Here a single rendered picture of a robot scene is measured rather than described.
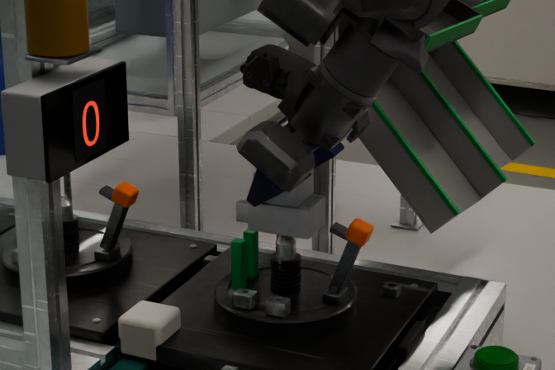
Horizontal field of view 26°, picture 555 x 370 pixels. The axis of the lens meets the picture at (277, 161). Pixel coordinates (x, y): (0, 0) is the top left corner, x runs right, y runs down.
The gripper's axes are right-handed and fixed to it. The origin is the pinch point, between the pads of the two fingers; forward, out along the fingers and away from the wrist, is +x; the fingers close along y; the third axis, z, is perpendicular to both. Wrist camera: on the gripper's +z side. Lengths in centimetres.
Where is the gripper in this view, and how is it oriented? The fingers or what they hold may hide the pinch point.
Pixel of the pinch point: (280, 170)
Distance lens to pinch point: 114.0
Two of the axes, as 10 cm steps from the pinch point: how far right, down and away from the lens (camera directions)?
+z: -7.5, -6.5, 1.3
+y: -4.1, 3.0, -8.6
